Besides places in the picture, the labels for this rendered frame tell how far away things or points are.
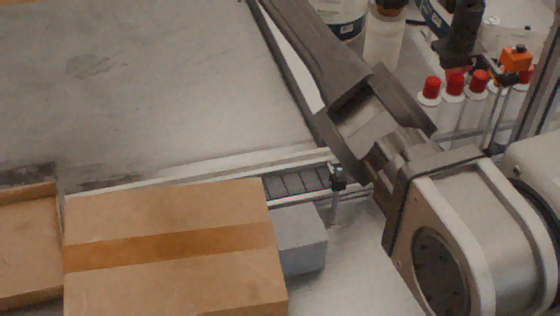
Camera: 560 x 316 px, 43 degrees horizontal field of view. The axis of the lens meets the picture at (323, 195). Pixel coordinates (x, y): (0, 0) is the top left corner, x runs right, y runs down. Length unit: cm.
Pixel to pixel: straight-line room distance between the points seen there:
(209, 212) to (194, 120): 61
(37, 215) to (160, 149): 30
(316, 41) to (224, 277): 38
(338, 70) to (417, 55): 107
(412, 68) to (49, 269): 97
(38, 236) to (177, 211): 45
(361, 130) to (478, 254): 21
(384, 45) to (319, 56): 86
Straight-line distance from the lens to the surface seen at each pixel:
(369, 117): 73
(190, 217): 108
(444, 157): 64
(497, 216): 62
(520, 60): 135
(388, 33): 163
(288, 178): 147
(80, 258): 106
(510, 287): 61
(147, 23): 198
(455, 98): 146
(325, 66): 79
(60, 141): 166
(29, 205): 154
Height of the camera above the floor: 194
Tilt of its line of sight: 47 degrees down
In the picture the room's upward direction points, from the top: 7 degrees clockwise
